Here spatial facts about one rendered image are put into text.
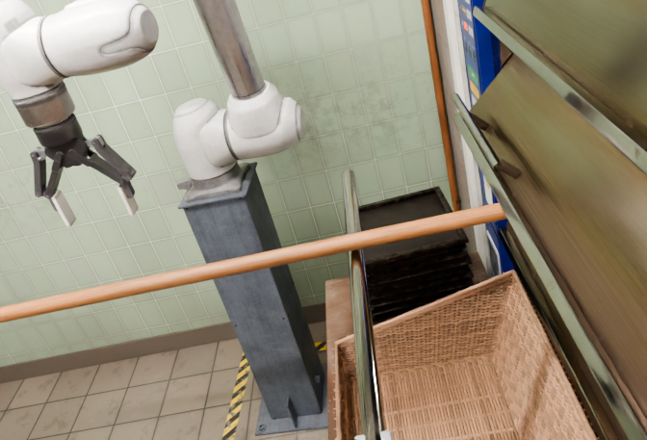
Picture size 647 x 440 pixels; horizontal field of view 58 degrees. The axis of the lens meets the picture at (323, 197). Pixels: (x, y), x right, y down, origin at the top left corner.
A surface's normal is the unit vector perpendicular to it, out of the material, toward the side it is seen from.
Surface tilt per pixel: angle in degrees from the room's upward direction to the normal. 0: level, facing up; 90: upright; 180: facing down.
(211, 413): 0
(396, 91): 90
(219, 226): 90
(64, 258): 90
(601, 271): 45
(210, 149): 91
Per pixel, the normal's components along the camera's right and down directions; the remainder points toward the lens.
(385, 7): 0.01, 0.49
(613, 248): -0.85, -0.45
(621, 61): -0.99, -0.09
